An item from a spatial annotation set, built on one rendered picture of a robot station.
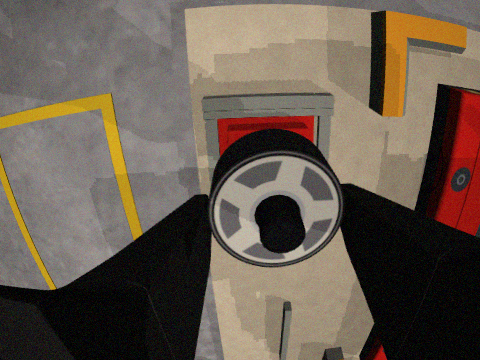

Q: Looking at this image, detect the yellow rectangular floor outline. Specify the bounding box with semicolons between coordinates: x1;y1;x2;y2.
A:
0;93;143;291

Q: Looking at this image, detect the black wheel with grey rim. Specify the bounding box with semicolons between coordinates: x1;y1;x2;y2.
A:
208;128;345;267

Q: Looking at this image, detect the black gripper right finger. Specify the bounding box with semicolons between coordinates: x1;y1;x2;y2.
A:
340;184;480;360

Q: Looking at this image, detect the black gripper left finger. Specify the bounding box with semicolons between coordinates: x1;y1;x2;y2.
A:
0;195;212;360

